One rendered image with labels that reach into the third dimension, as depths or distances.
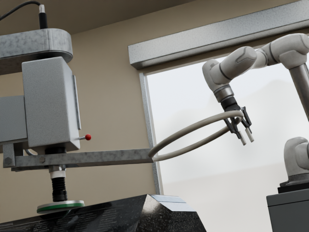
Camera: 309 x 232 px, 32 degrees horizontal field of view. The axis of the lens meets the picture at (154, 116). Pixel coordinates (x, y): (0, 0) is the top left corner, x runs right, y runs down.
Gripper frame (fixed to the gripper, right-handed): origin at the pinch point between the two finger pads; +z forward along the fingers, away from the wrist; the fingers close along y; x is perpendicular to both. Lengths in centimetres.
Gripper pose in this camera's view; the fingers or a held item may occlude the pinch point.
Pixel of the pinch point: (245, 136)
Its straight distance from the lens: 259.7
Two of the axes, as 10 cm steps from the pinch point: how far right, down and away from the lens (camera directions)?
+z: 4.1, 8.8, -2.4
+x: 1.7, -3.3, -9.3
